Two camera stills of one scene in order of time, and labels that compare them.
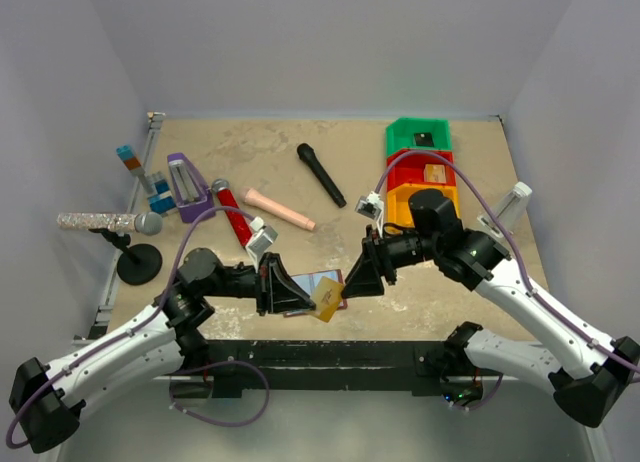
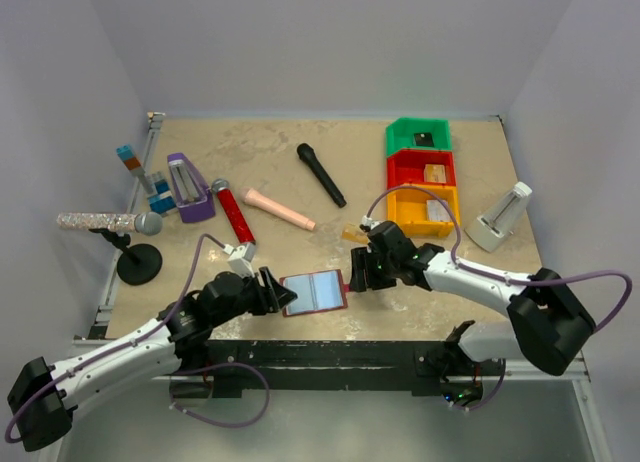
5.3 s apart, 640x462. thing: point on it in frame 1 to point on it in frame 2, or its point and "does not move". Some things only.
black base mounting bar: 235,366 does not move
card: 326,296 to 355,234
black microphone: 308,154 does not move
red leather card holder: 308,283 does not move
